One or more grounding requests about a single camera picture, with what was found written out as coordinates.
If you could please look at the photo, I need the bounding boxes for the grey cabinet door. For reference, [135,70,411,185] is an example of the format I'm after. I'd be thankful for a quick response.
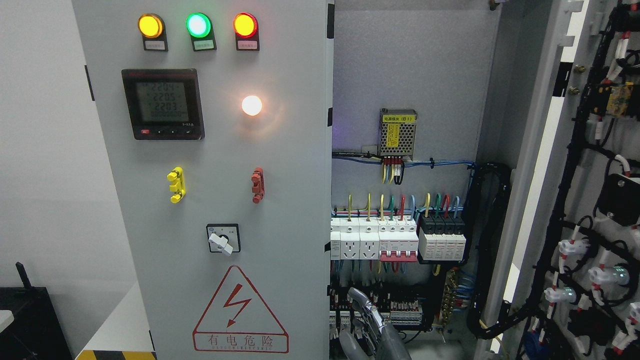
[466,0,639,360]
[71,0,333,360]

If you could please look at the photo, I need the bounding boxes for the red test terminal block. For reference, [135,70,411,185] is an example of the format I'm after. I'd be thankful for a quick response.
[250,167,265,204]

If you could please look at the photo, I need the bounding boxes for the white socket breaker row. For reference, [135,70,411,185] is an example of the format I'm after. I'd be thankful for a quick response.
[330,216,419,263]

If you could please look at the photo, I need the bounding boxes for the perforated metal power supply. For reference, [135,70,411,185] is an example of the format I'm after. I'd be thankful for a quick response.
[378,108,418,157]

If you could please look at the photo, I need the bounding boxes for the white glowing indicator lamp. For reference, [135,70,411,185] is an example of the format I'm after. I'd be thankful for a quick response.
[241,95,263,117]

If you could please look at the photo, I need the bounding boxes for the black surge protector modules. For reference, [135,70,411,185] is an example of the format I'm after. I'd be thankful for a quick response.
[418,214,468,265]

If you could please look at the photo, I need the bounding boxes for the grey electrical cabinet body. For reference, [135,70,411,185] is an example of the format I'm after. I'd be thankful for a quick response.
[327,0,558,360]

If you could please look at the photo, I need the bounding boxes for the yellow test terminal block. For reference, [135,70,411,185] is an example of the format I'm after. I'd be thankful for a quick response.
[166,166,186,204]

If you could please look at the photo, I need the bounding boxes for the lower relay terminal row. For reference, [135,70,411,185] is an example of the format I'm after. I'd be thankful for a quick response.
[327,282,432,342]

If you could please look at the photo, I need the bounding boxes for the red electric hazard sticker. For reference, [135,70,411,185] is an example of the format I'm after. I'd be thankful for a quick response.
[192,265,290,354]

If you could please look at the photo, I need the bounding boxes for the red indicator lamp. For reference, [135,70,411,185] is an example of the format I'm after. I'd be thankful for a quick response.
[233,13,258,39]

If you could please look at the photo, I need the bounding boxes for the black digital power meter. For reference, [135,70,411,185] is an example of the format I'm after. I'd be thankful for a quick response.
[121,68,205,141]

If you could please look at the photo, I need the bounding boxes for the green indicator lamp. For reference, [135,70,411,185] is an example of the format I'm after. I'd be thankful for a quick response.
[185,13,211,39]

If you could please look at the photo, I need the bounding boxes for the yellow indicator lamp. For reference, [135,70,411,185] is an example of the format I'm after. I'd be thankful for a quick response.
[137,13,165,39]

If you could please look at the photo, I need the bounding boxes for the black box on left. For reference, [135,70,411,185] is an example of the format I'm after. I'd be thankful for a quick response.
[0,262,73,360]

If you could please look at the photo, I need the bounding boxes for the white rotary selector switch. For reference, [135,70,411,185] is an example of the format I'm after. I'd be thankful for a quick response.
[206,223,242,256]

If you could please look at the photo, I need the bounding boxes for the black corrugated cable loom right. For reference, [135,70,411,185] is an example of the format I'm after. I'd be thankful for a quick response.
[466,161,531,341]

